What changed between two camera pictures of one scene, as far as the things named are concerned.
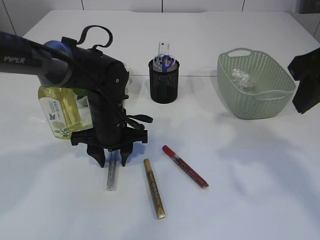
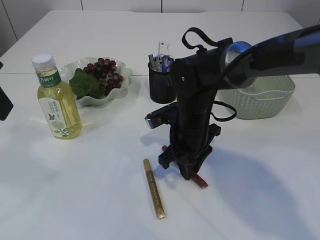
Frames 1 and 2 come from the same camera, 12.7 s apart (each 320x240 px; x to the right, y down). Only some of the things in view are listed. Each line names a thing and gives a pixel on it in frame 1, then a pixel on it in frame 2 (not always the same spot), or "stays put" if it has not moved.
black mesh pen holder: x=163 y=85 stays put
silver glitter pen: x=111 y=172 -> x=151 y=61
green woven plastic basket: x=252 y=85 stays put
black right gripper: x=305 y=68 -> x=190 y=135
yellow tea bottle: x=62 y=108 stays put
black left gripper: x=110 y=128 -> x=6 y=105
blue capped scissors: x=167 y=61 stays put
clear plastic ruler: x=164 y=48 stays put
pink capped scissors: x=157 y=63 stays put
